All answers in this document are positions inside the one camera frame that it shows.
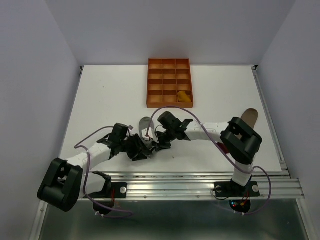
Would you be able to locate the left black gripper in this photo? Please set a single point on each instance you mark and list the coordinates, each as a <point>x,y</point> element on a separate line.
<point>138,147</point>

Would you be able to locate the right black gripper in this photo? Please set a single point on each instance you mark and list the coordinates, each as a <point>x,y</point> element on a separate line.
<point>159,144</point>

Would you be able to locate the grey striped sock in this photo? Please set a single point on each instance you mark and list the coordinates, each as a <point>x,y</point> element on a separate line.
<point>147,123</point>

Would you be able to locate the mustard yellow sock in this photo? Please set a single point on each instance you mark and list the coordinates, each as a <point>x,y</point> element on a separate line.
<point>183,97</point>

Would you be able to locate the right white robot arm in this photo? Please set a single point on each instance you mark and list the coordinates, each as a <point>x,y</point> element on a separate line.
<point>240,140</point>

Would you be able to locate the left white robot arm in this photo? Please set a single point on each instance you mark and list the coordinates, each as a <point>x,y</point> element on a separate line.
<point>68,180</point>

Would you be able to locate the orange compartment tray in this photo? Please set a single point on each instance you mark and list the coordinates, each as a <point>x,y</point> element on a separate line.
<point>165,78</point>

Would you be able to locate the taupe maroon-cuffed sock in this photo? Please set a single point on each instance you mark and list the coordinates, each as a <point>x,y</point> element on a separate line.
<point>250,117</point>

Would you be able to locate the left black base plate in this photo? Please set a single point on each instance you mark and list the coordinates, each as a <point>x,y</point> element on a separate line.
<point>111,190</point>

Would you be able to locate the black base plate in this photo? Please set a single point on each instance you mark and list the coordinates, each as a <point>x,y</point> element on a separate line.
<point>230,189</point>
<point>111,190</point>

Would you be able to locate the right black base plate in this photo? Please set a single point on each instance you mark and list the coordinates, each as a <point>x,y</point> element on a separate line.
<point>230,189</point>

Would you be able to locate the aluminium rail frame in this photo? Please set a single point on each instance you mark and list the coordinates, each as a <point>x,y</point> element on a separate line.
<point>170,194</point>

